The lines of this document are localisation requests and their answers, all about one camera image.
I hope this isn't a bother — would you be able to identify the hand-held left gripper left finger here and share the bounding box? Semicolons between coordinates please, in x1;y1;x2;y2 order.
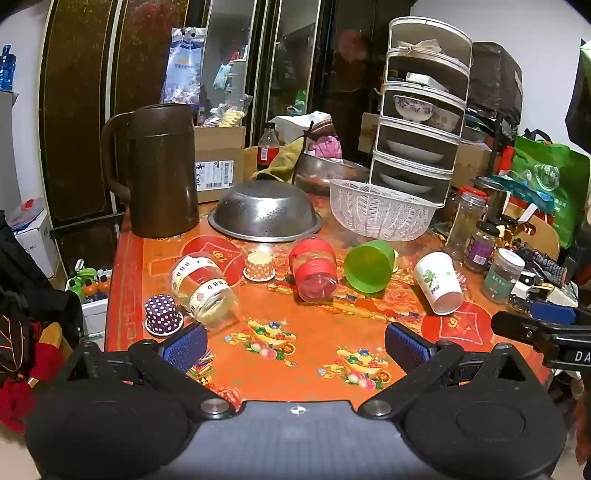
60;322;234;421

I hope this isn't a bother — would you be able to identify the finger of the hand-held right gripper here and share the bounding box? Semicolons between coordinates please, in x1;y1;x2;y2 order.
529;301;579;325
490;311;557;344

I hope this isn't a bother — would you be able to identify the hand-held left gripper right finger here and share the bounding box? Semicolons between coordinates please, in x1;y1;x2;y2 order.
358;322;539;421

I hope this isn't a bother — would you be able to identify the white paper cup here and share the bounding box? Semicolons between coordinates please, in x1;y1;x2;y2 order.
413;251;464;316

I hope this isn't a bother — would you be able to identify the purple polka dot paper cup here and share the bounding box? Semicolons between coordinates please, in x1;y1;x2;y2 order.
144;294;184;336

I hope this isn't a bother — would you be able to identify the clear glass cup with label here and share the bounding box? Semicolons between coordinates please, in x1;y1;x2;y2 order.
171;253;240;331

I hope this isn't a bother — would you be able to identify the green plastic cup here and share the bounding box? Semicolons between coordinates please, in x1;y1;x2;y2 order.
344;239;399;295

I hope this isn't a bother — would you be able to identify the orange paper baking cup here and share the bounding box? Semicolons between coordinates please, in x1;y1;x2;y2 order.
243;251;277;282

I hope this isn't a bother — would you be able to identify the glass jar silver lid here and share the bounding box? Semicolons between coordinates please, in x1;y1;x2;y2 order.
481;248;526;305

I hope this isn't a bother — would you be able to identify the dark jar black lid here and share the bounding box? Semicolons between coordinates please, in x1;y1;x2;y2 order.
464;222;499;273

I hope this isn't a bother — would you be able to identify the white bin of bottles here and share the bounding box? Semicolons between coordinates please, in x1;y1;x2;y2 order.
66;260;112;339

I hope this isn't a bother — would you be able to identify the tall clear jar red lid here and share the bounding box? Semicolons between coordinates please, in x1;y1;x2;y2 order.
445;187;488;262

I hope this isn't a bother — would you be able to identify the green shopping bag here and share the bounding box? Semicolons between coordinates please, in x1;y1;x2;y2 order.
508;134;591;250

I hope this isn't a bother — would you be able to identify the steel mug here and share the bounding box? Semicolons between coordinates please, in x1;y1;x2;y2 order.
473;177;507;219

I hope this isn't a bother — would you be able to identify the white plastic basket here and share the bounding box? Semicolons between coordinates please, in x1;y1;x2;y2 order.
329;179;437;242

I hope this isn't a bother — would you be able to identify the steel colander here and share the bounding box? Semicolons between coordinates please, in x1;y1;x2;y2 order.
208;180;323;243

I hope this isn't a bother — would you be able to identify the white plate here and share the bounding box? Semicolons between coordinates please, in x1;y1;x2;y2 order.
385;138;447;162
379;172;435;194

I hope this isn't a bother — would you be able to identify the black garment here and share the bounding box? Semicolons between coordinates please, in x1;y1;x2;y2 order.
0;211;85;384

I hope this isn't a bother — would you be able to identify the plain cardboard box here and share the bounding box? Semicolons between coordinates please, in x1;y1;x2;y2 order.
454;140;493;188

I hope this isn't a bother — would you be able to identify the brown thermos jug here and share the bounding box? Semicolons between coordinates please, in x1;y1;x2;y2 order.
100;104;200;239

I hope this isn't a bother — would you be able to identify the red cloth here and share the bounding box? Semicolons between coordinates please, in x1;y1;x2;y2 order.
0;344;65;433

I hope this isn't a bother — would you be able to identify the white cardboard box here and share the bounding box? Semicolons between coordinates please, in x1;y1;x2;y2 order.
9;198;60;278

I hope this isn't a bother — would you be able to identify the cardboard box with label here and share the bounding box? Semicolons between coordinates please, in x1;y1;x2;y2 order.
194;126;246;204

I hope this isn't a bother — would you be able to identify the large steel basin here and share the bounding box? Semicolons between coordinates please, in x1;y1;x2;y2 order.
293;154;371;197

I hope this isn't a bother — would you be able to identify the olive green cloth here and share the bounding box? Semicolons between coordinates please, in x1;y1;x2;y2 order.
250;138;305;185

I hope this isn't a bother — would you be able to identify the dark hanging garment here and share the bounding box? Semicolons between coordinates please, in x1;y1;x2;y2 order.
565;39;591;156

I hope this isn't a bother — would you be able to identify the pink cloth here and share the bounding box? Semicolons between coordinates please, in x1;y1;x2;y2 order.
308;135;344;160

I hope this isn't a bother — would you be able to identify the cola bottle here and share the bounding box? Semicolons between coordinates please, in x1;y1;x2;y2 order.
256;122;280;172

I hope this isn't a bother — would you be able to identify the floral porcelain bowl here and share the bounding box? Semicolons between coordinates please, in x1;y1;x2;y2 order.
429;106;462;133

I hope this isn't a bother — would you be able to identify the yellow snack packet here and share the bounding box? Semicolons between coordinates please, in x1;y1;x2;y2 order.
210;104;253;129

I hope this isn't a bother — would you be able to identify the black suitcase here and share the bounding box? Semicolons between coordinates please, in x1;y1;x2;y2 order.
465;41;524;126

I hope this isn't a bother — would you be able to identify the blue patterned porcelain bowl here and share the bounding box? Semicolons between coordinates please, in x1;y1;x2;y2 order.
393;95;435;122

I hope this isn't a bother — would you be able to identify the dark wooden wardrobe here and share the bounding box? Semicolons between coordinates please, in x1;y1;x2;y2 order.
39;0;209;228

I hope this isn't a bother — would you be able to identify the small white box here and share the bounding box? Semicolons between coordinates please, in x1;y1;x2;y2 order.
405;71;450;93

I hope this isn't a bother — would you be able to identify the blue snack bag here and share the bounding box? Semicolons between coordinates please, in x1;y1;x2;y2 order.
161;27;208;108

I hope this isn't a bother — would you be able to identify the tiered mesh dish rack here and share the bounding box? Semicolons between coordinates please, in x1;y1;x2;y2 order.
368;16;474;209

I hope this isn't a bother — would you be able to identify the blue water bottle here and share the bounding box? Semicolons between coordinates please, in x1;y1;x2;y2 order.
0;45;17;92

